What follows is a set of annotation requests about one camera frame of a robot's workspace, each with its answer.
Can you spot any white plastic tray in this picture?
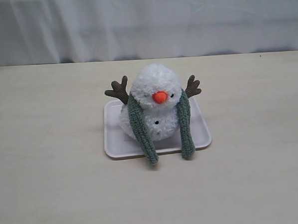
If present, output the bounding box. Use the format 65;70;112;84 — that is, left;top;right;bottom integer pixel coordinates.
104;97;212;159

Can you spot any teal fleece scarf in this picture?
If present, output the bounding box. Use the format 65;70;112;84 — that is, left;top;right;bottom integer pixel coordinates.
127;90;196;165

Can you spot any white plush snowman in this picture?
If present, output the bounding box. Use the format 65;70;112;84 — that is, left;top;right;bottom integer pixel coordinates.
104;64;201;141

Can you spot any white backdrop curtain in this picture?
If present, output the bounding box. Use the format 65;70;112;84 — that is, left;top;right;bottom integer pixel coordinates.
0;0;298;66

